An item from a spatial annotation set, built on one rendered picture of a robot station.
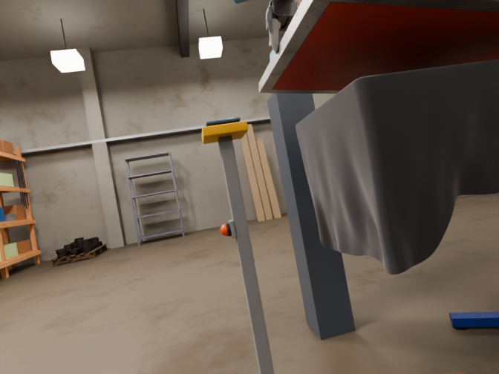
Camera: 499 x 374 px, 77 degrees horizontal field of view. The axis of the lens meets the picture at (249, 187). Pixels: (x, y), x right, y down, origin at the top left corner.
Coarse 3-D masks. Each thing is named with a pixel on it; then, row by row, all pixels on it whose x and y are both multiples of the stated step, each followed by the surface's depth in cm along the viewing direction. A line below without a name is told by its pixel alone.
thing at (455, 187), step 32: (480, 64) 71; (384, 96) 67; (416, 96) 68; (448, 96) 69; (480, 96) 71; (384, 128) 67; (416, 128) 68; (448, 128) 70; (480, 128) 72; (384, 160) 67; (416, 160) 68; (448, 160) 70; (480, 160) 72; (416, 192) 68; (448, 192) 70; (480, 192) 72; (416, 224) 69; (448, 224) 69; (416, 256) 70
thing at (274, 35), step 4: (272, 20) 86; (276, 20) 87; (272, 24) 86; (276, 24) 87; (280, 24) 87; (272, 28) 86; (276, 28) 86; (272, 32) 86; (276, 32) 86; (272, 36) 86; (276, 36) 86; (272, 40) 87; (276, 40) 86; (272, 44) 87; (276, 44) 86; (276, 48) 87; (276, 52) 87
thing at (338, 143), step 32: (352, 96) 70; (320, 128) 89; (352, 128) 72; (320, 160) 94; (352, 160) 76; (320, 192) 99; (352, 192) 80; (384, 192) 67; (320, 224) 104; (352, 224) 83; (384, 224) 67; (384, 256) 69
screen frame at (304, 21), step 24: (312, 0) 62; (336, 0) 62; (360, 0) 62; (384, 0) 63; (408, 0) 63; (432, 0) 63; (456, 0) 64; (480, 0) 64; (312, 24) 71; (288, 48) 81; (264, 72) 105
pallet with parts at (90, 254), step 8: (80, 240) 634; (88, 240) 604; (96, 240) 660; (64, 248) 604; (72, 248) 634; (80, 248) 619; (88, 248) 602; (96, 248) 644; (104, 248) 688; (64, 256) 593; (72, 256) 588; (80, 256) 595; (88, 256) 598; (96, 256) 608; (56, 264) 586
